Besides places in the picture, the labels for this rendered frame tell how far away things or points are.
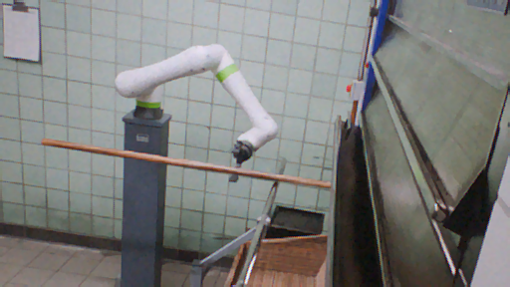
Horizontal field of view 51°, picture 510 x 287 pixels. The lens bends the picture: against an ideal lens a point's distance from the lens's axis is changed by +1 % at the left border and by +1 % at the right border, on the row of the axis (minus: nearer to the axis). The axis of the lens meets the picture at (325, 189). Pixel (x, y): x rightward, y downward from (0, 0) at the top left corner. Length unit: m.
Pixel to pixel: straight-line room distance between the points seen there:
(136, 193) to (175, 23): 1.10
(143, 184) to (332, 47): 1.38
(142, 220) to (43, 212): 1.23
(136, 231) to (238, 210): 0.84
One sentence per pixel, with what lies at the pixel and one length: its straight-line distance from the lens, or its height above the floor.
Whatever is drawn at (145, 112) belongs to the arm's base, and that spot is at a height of 1.24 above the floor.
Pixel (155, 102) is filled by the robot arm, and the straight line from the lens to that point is 2.90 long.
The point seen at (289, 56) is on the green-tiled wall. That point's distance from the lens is 3.37.
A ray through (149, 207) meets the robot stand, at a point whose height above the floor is 0.71.
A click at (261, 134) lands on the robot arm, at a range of 2.62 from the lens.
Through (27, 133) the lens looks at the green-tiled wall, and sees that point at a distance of 4.02.
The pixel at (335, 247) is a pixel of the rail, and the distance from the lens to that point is 1.20.
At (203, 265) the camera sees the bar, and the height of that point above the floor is 0.95.
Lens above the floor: 1.98
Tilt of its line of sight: 21 degrees down
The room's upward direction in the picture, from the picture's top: 10 degrees clockwise
